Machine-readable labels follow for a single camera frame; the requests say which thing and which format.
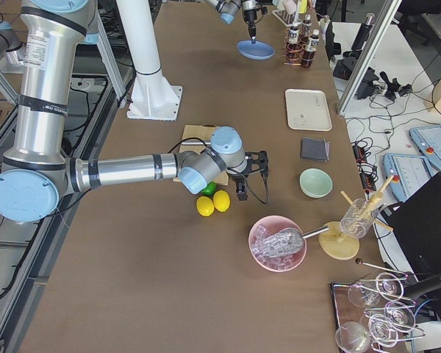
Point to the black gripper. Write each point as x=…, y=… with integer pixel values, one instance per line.
x=237, y=177
x=249, y=16

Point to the blue plate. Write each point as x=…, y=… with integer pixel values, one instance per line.
x=255, y=50

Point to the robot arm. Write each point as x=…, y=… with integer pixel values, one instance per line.
x=35, y=175
x=229, y=9

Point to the whole yellow lemon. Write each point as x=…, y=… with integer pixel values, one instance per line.
x=221, y=201
x=205, y=206

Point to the green lime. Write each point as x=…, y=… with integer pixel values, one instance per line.
x=210, y=189

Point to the pink bowl of ice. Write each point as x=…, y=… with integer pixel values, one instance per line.
x=258, y=244

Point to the dark tea bottle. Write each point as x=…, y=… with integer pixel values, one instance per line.
x=310, y=49
x=293, y=47
x=306, y=28

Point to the white plastic cup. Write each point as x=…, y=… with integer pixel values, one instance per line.
x=289, y=6

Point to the yellow green plastic cup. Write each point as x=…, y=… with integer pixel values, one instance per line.
x=302, y=6

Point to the steel ice scoop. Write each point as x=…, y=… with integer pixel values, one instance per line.
x=294, y=235

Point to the bamboo cutting board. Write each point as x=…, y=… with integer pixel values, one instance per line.
x=203, y=132

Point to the mint green bowl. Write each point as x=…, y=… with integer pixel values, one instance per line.
x=315, y=183

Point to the steel muddler black tip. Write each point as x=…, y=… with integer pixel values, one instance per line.
x=195, y=141

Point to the grey folded cloth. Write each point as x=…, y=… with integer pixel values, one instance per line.
x=313, y=149

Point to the cream rabbit tray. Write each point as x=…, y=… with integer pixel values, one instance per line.
x=307, y=110

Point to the wooden cup tree stand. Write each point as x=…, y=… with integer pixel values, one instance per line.
x=336, y=243

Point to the clear glass cup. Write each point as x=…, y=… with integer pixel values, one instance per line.
x=356, y=222

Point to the blue teach pendant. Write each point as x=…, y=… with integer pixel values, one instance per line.
x=413, y=171
x=428, y=141

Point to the wine glass tray rack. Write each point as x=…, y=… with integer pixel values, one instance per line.
x=373, y=314

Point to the white wire cup rack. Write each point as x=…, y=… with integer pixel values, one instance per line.
x=284, y=17

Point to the copper wire bottle rack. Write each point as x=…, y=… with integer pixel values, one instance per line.
x=298, y=62

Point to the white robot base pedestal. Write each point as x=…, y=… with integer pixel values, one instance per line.
x=153, y=97

